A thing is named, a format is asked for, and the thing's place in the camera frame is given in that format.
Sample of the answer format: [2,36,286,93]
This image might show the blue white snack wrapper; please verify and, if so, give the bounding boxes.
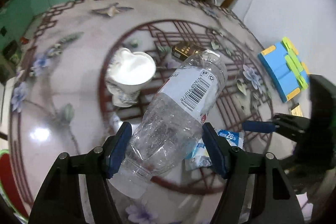
[185,130,244,176]

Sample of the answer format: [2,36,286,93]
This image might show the clear plastic water bottle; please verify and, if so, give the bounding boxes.
[110,50,228,199]

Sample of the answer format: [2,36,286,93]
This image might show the blue green toy block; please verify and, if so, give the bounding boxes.
[258,37,309,103]

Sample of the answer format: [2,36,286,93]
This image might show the patterned tablecloth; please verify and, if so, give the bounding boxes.
[7,0,310,224]

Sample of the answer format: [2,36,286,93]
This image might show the crumpled paper cup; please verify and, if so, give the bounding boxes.
[104,48,156,108]

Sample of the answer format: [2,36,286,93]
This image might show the gold foil packet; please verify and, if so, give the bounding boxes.
[171,41,205,61]

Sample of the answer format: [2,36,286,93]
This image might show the red bin with green rim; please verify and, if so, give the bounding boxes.
[1,149,29,223]

